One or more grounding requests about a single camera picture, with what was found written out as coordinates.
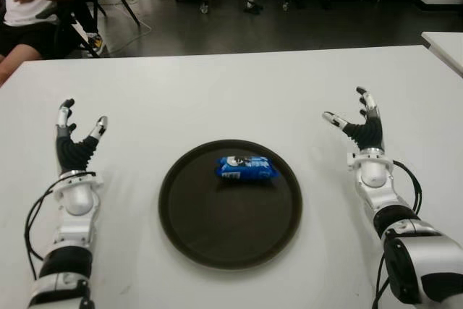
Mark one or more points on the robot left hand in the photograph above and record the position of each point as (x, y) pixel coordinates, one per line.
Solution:
(72, 155)

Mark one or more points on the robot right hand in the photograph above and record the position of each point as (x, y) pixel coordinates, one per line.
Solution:
(369, 135)

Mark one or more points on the blue Oreo cookie pack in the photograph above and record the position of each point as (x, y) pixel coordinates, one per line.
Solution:
(246, 168)

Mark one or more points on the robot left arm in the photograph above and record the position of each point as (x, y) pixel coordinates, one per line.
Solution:
(74, 215)

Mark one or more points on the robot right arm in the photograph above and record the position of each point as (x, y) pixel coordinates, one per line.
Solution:
(416, 258)

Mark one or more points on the white side table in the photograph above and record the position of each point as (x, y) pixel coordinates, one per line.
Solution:
(446, 48)

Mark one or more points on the standing person black trousers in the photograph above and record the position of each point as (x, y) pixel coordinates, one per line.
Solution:
(87, 8)

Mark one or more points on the round dark brown tray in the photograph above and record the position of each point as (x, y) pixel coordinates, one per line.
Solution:
(224, 225)

